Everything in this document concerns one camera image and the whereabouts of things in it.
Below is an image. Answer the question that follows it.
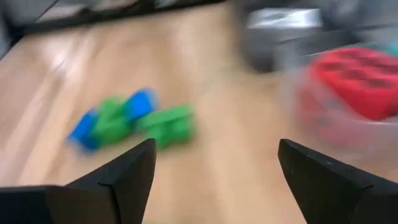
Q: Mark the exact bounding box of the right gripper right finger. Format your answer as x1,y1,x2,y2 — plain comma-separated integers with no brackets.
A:
277,139,398,224

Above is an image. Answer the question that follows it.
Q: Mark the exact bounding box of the clear plastic storage bin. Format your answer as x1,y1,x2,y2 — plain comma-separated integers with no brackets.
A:
279,46,398,150

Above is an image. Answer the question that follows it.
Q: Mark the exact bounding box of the black aluminium table frame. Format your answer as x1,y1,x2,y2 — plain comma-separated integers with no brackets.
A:
12,0,228,37

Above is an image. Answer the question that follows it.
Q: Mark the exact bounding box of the smoky grey plastic bin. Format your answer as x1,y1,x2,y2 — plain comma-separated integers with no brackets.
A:
239,7,361,74

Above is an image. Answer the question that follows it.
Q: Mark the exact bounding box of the green toy brick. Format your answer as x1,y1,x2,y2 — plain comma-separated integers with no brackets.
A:
91,95,133,147
136,104,197,149

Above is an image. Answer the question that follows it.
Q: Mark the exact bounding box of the red foam die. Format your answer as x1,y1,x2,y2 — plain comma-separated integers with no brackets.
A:
306,46,398,122

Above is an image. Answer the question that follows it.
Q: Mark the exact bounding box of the cyan foam die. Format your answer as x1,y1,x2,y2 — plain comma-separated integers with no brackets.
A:
384,40,398,57

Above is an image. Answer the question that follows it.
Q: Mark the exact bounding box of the white card pack black emblem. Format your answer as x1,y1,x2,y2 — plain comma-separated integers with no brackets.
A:
247,8,324,29

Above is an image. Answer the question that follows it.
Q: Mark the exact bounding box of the small blue toy brick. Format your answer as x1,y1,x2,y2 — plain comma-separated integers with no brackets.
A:
67,108,102,153

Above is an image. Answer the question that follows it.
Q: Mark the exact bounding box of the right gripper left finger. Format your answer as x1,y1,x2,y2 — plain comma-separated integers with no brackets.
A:
0,138,157,224

